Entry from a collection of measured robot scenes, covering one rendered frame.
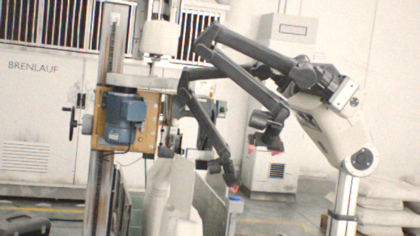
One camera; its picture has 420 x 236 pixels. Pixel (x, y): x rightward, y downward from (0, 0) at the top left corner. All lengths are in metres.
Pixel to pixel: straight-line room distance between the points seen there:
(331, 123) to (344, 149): 0.15
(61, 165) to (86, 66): 0.98
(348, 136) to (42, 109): 3.81
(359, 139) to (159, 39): 1.01
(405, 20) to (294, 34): 1.81
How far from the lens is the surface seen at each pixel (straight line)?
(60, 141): 5.69
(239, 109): 7.19
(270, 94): 2.11
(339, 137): 2.31
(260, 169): 6.74
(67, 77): 5.62
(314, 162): 7.61
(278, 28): 6.67
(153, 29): 2.72
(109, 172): 3.02
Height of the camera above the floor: 1.52
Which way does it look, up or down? 6 degrees down
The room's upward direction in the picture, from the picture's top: 7 degrees clockwise
